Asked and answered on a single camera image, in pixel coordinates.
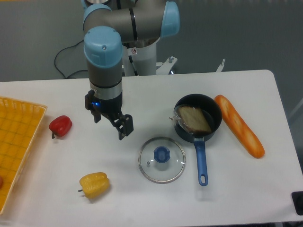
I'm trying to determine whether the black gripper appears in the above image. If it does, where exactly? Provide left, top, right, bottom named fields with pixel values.
left=85, top=90, right=134, bottom=140

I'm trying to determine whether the glass pot lid blue knob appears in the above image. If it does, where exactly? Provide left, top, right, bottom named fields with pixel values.
left=138, top=136, right=187, bottom=184

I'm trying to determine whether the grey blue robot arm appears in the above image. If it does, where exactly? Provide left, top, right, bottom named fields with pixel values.
left=82, top=0, right=180, bottom=139

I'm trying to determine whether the wrapped bread slice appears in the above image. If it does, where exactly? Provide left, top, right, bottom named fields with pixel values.
left=171, top=105, right=212, bottom=134

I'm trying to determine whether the red bell pepper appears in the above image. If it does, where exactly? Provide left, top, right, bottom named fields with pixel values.
left=49, top=115, right=72, bottom=139

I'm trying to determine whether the yellow bell pepper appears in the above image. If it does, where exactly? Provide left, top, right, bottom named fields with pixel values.
left=79, top=172, right=110, bottom=199

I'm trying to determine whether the yellow wicker basket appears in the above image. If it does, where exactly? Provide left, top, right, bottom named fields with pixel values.
left=0, top=96, right=47, bottom=214

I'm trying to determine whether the orange baguette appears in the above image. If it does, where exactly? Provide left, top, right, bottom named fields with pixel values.
left=214, top=95, right=265, bottom=158

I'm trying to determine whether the black box at table edge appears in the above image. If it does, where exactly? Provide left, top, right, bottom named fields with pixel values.
left=291, top=191, right=303, bottom=216

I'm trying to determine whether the dark pot blue handle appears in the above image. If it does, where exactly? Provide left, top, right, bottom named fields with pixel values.
left=173, top=94, right=222, bottom=186

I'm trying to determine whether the black cable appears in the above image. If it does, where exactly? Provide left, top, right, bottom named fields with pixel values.
left=54, top=40, right=89, bottom=79

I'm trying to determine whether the white table leg bracket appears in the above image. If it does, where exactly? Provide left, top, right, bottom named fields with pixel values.
left=216, top=59, right=225, bottom=72

